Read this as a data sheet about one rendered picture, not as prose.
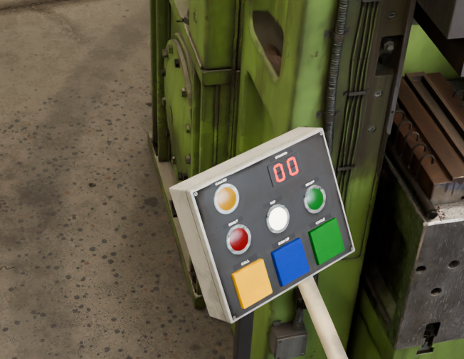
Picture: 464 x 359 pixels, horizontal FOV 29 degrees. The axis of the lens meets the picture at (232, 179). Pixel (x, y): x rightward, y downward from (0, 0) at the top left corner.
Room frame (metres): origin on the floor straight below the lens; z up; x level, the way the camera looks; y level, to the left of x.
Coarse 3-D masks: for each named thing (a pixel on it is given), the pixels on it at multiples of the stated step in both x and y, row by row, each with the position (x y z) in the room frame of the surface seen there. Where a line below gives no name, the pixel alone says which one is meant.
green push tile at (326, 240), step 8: (328, 224) 1.36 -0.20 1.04; (336, 224) 1.37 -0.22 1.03; (312, 232) 1.33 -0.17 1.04; (320, 232) 1.34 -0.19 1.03; (328, 232) 1.35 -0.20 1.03; (336, 232) 1.36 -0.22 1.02; (312, 240) 1.32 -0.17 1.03; (320, 240) 1.33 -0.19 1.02; (328, 240) 1.34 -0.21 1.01; (336, 240) 1.35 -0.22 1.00; (312, 248) 1.32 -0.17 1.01; (320, 248) 1.32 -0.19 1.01; (328, 248) 1.33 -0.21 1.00; (336, 248) 1.34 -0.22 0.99; (320, 256) 1.31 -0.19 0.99; (328, 256) 1.32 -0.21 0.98; (320, 264) 1.30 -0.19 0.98
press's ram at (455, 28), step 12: (420, 0) 1.70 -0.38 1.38; (432, 0) 1.65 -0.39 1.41; (444, 0) 1.61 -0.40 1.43; (456, 0) 1.57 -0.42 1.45; (432, 12) 1.64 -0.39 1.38; (444, 12) 1.60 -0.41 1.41; (456, 12) 1.57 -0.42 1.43; (444, 24) 1.59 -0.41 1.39; (456, 24) 1.57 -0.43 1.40; (456, 36) 1.57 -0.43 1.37
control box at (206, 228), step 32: (320, 128) 1.47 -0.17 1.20; (256, 160) 1.35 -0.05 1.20; (320, 160) 1.43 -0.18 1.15; (192, 192) 1.25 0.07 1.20; (256, 192) 1.32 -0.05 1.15; (288, 192) 1.35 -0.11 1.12; (192, 224) 1.24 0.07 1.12; (224, 224) 1.25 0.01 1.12; (256, 224) 1.28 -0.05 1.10; (288, 224) 1.32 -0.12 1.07; (320, 224) 1.35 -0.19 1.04; (192, 256) 1.24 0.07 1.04; (224, 256) 1.21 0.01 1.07; (256, 256) 1.25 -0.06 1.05; (224, 288) 1.18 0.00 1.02; (288, 288) 1.24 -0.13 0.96; (224, 320) 1.16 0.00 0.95
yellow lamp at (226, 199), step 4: (224, 188) 1.29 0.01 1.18; (228, 188) 1.29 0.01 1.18; (220, 192) 1.28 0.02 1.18; (224, 192) 1.28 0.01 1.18; (228, 192) 1.28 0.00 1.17; (232, 192) 1.29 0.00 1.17; (220, 196) 1.27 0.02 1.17; (224, 196) 1.28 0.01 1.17; (228, 196) 1.28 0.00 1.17; (232, 196) 1.28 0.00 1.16; (220, 200) 1.27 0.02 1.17; (224, 200) 1.27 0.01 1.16; (228, 200) 1.28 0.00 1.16; (232, 200) 1.28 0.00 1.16; (220, 204) 1.26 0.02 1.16; (224, 204) 1.27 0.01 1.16; (228, 204) 1.27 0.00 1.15; (232, 204) 1.28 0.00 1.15; (224, 208) 1.26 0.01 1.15; (228, 208) 1.27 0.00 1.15
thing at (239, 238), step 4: (240, 228) 1.26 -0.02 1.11; (232, 232) 1.25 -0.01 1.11; (236, 232) 1.25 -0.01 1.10; (240, 232) 1.25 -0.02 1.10; (244, 232) 1.26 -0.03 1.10; (232, 236) 1.24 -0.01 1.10; (236, 236) 1.24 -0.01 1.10; (240, 236) 1.25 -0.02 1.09; (244, 236) 1.25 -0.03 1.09; (232, 240) 1.24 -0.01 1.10; (236, 240) 1.24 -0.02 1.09; (240, 240) 1.24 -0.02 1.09; (244, 240) 1.25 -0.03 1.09; (232, 244) 1.23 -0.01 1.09; (236, 244) 1.23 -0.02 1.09; (240, 244) 1.24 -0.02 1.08; (244, 244) 1.24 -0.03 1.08; (232, 248) 1.23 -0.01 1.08; (236, 248) 1.23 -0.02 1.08; (240, 248) 1.24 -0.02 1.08; (244, 248) 1.24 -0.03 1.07
